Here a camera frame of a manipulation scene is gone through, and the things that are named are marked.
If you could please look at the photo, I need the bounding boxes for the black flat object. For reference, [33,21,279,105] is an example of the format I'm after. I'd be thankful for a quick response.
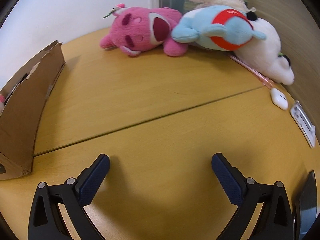
[294,170,318,240]

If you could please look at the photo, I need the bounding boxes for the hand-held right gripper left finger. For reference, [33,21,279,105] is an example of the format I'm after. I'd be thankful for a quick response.
[27,154,110,240]

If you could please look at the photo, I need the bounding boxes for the white rectangular gadget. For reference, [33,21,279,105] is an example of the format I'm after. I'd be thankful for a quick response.
[290,101,317,148]

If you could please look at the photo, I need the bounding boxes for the white plush toy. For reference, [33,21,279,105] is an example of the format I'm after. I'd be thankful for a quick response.
[230,7,295,85]

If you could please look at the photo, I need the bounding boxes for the pink plush toy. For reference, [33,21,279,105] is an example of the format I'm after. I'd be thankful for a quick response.
[100,4,183,57]

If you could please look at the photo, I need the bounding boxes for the white earbuds case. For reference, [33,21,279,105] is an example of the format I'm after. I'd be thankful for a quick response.
[270,88,289,110]

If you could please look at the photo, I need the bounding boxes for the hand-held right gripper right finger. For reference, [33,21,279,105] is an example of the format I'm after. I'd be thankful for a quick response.
[211,152,294,240]

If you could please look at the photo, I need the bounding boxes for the light blue plush toy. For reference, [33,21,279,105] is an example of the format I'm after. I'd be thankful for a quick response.
[171,5,267,52]

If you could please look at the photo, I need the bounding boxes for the pink pen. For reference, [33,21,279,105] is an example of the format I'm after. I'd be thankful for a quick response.
[229,55,274,90]

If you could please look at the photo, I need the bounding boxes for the wooden desktop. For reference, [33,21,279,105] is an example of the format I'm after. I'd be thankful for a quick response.
[0,27,320,240]

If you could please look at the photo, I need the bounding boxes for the brown cardboard box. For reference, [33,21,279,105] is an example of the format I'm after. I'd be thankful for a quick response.
[0,40,66,181]

